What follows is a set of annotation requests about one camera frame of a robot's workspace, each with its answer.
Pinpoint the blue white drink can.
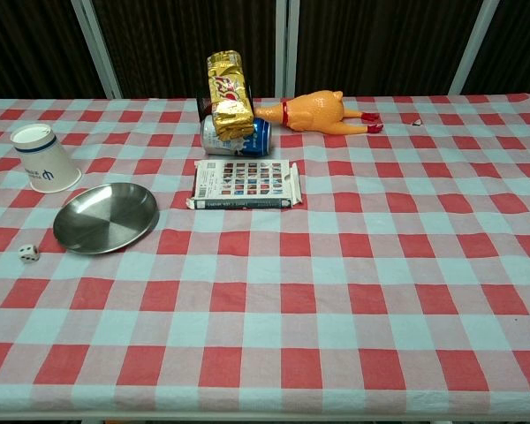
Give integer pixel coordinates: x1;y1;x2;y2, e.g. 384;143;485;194
200;114;273;157

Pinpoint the gold foil snack bag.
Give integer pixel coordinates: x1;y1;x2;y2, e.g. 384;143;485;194
206;49;255;142

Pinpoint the white paper cup blue print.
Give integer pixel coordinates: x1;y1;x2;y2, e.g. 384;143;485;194
10;123;83;194

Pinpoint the silver pot lid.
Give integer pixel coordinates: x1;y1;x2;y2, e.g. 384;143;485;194
52;182;160;255

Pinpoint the dark brown ribbed panel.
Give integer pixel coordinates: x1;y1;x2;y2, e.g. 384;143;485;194
0;0;112;102
294;0;485;97
91;0;278;100
462;0;530;95

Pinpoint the white partition frame post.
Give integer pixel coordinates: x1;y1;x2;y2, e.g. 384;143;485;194
70;0;123;100
448;0;500;95
276;0;301;99

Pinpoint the red white checkered tablecloth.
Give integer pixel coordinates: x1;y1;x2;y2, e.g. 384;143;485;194
0;93;530;417

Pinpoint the small white die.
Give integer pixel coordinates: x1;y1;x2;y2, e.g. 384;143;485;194
18;243;41;265

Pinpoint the flat printed cardboard box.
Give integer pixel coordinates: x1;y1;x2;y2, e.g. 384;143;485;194
185;159;305;211

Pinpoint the orange rubber chicken toy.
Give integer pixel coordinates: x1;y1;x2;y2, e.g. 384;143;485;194
254;89;384;137

